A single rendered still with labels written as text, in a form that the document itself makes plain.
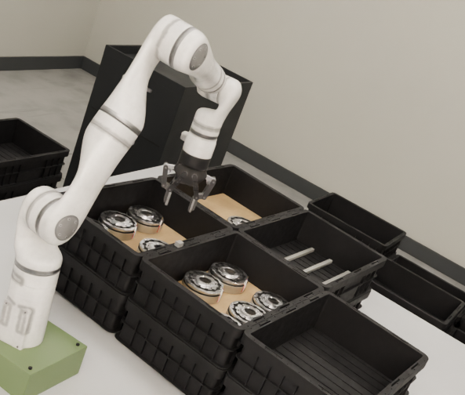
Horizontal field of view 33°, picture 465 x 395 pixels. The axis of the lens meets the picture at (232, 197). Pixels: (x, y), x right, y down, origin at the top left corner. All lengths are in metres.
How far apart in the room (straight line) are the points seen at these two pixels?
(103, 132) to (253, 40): 4.01
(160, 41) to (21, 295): 0.57
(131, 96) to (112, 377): 0.63
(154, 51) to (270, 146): 3.92
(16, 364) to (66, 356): 0.11
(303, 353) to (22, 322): 0.66
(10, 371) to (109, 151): 0.48
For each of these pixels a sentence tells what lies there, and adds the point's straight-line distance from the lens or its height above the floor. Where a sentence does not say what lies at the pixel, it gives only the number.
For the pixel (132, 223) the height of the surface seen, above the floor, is 0.86.
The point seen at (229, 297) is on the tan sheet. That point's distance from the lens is 1.99.
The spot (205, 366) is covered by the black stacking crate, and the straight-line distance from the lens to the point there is 1.75.
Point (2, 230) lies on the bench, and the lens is 2.23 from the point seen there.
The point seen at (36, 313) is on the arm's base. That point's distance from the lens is 1.65.
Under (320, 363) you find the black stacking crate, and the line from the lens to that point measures 1.90.
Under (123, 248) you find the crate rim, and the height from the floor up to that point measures 0.92.
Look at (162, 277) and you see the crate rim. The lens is 1.77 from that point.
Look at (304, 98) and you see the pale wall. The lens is 5.33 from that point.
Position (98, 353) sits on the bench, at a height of 0.70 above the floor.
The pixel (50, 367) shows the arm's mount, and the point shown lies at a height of 0.77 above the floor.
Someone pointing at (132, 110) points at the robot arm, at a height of 1.29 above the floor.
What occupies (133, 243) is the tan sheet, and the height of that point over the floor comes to 0.83.
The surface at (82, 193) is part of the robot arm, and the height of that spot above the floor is 1.13.
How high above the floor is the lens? 1.76
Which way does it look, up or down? 21 degrees down
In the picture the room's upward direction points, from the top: 22 degrees clockwise
